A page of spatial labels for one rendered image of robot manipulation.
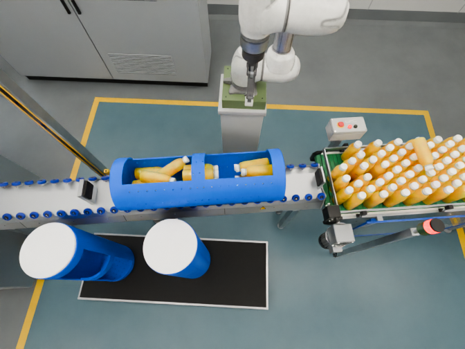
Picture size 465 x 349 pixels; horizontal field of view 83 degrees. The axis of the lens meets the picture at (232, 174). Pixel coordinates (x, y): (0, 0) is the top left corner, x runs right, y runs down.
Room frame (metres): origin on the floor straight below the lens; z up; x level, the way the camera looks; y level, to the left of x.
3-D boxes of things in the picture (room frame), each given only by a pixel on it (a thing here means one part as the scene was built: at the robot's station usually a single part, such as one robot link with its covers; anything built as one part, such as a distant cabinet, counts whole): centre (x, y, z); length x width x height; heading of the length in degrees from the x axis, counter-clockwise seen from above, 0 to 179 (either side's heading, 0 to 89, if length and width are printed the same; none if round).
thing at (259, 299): (0.12, 0.46, 0.08); 1.50 x 0.52 x 0.15; 87
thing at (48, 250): (0.17, 0.95, 1.03); 0.28 x 0.28 x 0.01
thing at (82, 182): (0.49, 0.82, 1.00); 0.10 x 0.04 x 0.15; 4
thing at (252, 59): (0.70, -0.07, 1.77); 0.08 x 0.07 x 0.09; 176
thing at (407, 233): (0.25, -0.92, 0.55); 0.04 x 0.04 x 1.10; 4
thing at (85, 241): (0.17, 0.95, 0.59); 0.28 x 0.28 x 0.88
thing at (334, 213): (0.38, -0.57, 0.95); 0.10 x 0.07 x 0.10; 4
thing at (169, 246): (0.19, 0.32, 1.03); 0.28 x 0.28 x 0.01
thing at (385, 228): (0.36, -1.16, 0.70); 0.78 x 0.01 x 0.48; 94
